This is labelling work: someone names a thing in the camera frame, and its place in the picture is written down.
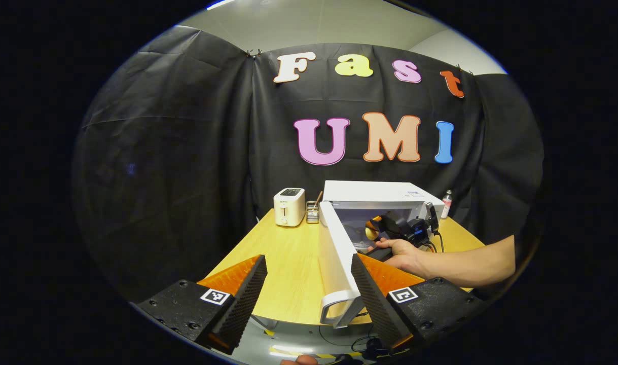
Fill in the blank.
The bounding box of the black backdrop cloth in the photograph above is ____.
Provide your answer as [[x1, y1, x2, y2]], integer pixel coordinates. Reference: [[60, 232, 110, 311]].
[[71, 25, 545, 305]]

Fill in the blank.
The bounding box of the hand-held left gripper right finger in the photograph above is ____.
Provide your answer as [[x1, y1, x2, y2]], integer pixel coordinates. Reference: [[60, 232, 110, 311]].
[[350, 252, 488, 354]]

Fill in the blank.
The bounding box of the white microwave oven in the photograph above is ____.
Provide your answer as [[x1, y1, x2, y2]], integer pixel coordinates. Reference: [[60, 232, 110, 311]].
[[318, 180, 445, 329]]

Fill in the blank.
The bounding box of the black floor cable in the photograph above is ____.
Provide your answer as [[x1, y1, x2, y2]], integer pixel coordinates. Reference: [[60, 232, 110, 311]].
[[318, 324, 388, 356]]

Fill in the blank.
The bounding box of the white toaster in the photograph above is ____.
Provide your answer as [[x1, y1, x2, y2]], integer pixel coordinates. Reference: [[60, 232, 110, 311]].
[[273, 188, 306, 227]]

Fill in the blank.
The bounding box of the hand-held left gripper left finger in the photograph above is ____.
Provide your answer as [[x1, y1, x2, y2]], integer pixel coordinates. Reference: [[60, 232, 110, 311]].
[[135, 254, 269, 355]]

